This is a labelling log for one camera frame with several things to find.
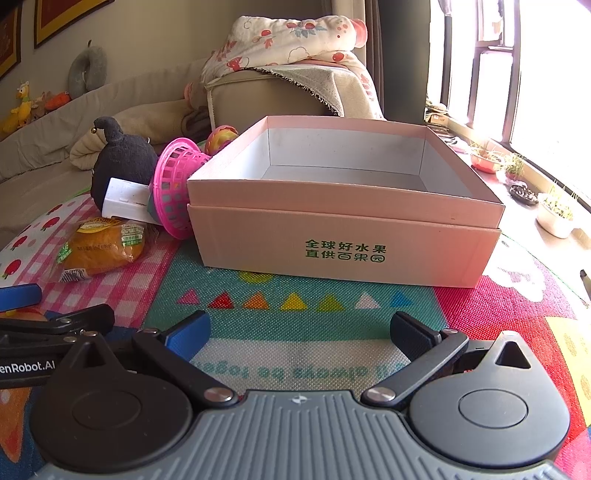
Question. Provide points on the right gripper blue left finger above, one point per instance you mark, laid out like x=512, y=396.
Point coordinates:
x=167, y=355

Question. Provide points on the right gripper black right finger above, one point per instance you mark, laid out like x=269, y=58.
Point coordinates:
x=432, y=354

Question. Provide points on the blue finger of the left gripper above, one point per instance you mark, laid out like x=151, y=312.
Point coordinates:
x=19, y=296

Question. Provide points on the packaged orange bread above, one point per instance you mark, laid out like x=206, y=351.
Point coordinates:
x=99, y=245

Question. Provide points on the white small box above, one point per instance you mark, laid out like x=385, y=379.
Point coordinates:
x=128, y=200

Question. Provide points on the black plush toy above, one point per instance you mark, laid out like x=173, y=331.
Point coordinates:
x=125, y=156

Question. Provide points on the pink plastic basket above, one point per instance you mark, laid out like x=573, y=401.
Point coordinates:
x=168, y=197

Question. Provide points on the striped pink yellow ball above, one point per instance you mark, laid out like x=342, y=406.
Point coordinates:
x=219, y=138

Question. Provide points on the colourful play mat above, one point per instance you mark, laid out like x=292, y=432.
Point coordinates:
x=290, y=333

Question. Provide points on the pink cardboard box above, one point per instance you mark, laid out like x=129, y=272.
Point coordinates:
x=347, y=199

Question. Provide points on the yellow plush toy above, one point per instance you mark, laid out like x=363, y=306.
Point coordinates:
x=19, y=116

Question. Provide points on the dark small dish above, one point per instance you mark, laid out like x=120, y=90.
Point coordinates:
x=523, y=194

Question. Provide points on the white plant pot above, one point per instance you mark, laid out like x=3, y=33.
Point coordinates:
x=554, y=215

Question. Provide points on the red plant bowl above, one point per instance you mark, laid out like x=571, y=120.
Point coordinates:
x=485, y=159

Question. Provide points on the orange plush toy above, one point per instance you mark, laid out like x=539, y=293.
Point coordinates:
x=53, y=102

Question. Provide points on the beige folded quilt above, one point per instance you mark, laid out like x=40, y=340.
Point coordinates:
x=160, y=122

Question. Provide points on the grey neck pillow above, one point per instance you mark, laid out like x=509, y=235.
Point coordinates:
x=87, y=72

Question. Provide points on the beige ottoman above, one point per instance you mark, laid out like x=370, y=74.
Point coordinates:
x=242, y=98

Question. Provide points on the red framed picture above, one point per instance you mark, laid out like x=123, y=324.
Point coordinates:
x=53, y=16

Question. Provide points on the dark framed picture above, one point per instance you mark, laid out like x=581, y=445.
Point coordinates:
x=10, y=41

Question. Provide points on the grey towel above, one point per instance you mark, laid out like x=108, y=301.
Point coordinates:
x=321, y=82

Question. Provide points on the floral folded blanket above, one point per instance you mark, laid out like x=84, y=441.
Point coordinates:
x=261, y=41

